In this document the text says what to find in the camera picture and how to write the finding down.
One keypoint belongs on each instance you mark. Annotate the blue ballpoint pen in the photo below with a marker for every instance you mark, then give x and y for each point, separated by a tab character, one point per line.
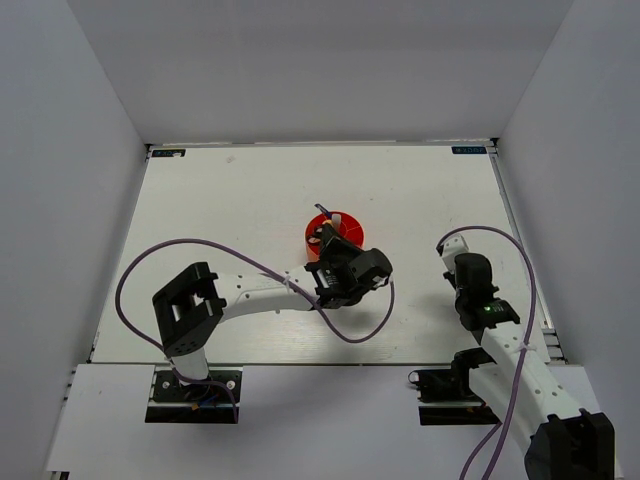
325	212

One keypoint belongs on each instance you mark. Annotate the right blue corner label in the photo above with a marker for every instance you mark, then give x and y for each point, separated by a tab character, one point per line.
469	150

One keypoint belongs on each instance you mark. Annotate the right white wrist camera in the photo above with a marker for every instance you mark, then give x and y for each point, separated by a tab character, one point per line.
453	246

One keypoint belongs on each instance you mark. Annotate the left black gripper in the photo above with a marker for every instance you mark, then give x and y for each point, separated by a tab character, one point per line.
331	245

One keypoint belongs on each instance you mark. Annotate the yellow highlighter marker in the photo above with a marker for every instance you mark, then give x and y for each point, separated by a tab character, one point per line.
336	220

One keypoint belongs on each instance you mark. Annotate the black handled scissors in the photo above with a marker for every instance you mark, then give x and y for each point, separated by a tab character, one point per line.
315	237

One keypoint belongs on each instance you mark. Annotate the orange round divided container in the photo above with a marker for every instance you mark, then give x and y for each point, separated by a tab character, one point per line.
350	228

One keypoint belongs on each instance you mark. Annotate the blue corner label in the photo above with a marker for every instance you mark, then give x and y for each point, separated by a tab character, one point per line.
469	150
168	153

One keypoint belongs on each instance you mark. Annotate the left blue corner label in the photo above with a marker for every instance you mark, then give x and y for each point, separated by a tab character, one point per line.
168	153

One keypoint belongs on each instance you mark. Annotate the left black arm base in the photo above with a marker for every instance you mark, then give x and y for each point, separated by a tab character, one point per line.
172	402

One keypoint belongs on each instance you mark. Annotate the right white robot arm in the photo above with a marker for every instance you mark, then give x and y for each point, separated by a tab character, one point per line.
558	436

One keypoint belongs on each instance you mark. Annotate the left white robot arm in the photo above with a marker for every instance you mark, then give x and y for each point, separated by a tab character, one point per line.
197	300

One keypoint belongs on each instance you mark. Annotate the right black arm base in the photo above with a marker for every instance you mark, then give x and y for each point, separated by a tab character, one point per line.
445	397

